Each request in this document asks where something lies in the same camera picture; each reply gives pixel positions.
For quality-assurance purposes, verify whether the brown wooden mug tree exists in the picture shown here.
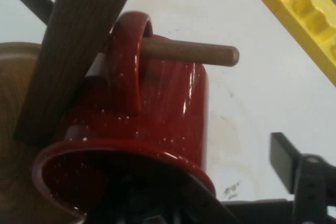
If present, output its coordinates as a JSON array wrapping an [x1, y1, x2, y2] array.
[[0, 0, 240, 224]]

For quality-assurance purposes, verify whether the yellow giant toy brick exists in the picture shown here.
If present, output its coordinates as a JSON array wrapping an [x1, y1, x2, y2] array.
[[237, 0, 336, 88]]

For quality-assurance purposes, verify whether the red speckled enamel mug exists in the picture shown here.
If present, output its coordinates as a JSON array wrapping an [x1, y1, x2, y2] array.
[[31, 10, 217, 224]]

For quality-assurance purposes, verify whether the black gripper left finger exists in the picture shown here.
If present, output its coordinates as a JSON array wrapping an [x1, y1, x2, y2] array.
[[86, 166, 238, 224]]

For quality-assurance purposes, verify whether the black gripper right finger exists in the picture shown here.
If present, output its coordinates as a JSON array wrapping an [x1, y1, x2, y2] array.
[[269, 131, 336, 224]]

